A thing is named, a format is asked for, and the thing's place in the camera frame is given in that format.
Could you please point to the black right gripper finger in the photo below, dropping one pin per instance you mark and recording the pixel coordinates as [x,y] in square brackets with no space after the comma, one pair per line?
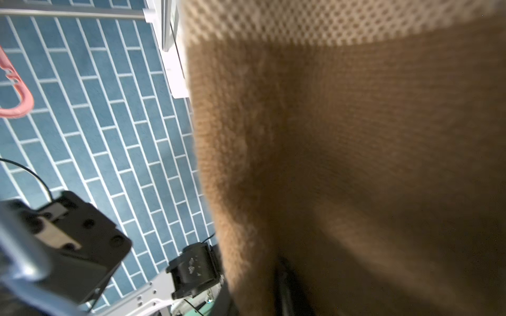
[290,299]

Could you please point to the steel clothes rack white joints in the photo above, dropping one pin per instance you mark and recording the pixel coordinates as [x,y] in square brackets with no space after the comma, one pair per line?
[162,15]

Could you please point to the pink plastic hanger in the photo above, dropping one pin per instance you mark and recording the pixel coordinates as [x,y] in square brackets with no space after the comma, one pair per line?
[26,99]

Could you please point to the beige brown plaid scarf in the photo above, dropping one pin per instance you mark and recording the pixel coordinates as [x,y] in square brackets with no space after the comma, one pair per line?
[363,142]

